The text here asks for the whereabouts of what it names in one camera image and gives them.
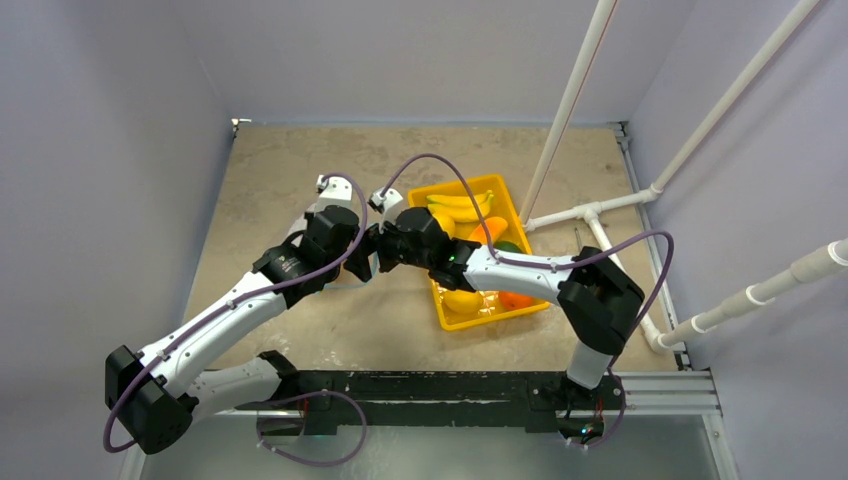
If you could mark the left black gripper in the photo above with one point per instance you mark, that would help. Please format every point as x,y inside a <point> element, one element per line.
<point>309,219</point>

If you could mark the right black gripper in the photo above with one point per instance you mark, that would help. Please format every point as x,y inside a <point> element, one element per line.
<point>385,246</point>

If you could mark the yellow lemon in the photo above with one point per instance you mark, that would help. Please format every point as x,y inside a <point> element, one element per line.
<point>463,302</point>

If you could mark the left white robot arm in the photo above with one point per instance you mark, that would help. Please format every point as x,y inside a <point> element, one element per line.
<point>156,393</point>

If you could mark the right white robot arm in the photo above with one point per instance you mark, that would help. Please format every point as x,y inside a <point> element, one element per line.
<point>600,301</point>

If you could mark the yellow banana bunch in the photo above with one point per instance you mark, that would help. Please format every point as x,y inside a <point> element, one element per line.
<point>463,214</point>

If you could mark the orange yellow mango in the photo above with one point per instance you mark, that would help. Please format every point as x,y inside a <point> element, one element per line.
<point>489,231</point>

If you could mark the green avocado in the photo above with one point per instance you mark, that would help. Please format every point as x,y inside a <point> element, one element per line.
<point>507,246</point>

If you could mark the orange fruit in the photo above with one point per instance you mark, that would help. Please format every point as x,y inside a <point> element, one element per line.
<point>511,301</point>

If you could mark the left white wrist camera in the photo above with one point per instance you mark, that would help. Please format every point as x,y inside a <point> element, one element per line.
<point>332,191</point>

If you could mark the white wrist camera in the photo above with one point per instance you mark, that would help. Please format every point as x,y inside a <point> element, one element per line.
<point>332,191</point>
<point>389,204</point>

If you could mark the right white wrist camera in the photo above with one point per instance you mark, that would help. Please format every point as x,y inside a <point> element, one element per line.
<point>389,204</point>

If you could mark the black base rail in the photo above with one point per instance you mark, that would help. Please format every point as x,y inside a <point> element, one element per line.
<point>534,401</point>

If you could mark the aluminium frame rail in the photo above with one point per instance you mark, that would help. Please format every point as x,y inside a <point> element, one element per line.
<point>684,393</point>

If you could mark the white pvc pipe frame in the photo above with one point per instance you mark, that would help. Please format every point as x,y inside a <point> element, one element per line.
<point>826,261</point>

